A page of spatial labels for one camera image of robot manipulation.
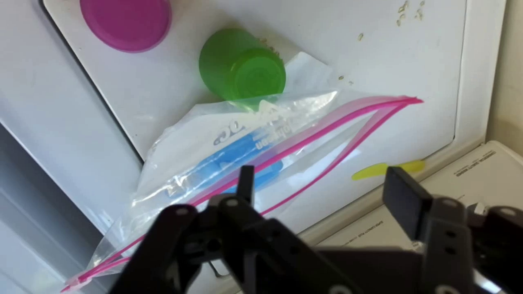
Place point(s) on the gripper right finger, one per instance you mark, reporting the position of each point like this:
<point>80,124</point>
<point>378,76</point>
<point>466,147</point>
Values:
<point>445,245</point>

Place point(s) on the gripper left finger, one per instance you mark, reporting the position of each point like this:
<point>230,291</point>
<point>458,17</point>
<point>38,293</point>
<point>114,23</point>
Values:
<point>261,253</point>

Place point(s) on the blue marker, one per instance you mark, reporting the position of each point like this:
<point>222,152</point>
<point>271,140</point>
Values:
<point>229,159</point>

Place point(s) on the yellow plastic piece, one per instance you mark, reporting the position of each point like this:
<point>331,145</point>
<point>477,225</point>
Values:
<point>367,171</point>

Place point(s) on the clear zip bag pink seal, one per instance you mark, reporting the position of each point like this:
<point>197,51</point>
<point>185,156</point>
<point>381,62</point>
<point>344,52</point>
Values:
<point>196,134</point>

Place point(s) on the green plastic cup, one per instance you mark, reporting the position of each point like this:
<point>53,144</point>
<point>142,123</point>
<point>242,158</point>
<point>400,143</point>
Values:
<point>241,69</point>

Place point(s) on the white washing machine lid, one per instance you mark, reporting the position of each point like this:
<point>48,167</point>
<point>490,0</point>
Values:
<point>367,61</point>

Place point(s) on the scattered grain crumbs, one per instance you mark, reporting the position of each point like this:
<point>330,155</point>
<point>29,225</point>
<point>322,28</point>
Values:
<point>402,16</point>

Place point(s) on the white washing machine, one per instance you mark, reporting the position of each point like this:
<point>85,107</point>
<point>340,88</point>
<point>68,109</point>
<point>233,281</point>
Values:
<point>49,122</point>

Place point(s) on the pink plastic cup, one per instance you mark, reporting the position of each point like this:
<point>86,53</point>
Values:
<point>122,20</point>

